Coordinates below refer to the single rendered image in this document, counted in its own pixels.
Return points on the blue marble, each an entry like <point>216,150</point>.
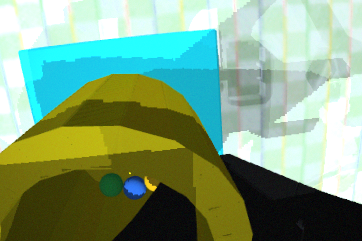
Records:
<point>134,187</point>

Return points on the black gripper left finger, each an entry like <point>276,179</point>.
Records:
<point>165,216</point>

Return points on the dark green marble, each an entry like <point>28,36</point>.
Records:
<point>111,184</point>

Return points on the yellow cup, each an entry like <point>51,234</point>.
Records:
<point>126,124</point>

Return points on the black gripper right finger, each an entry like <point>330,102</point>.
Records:
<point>281,209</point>

